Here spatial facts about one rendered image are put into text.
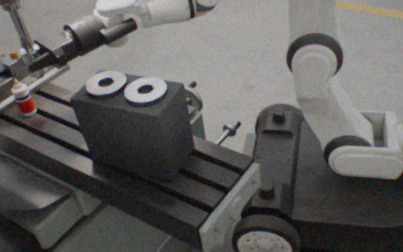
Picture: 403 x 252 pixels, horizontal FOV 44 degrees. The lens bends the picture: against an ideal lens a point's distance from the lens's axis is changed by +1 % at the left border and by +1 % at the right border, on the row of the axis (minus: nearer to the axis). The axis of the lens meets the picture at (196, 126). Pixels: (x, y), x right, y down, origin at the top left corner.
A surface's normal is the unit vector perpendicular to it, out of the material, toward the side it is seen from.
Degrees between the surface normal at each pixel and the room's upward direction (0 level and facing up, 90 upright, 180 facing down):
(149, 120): 90
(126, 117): 90
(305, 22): 90
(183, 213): 0
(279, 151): 0
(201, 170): 0
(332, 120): 90
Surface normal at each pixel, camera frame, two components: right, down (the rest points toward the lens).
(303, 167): -0.13, -0.76
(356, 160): -0.22, 0.65
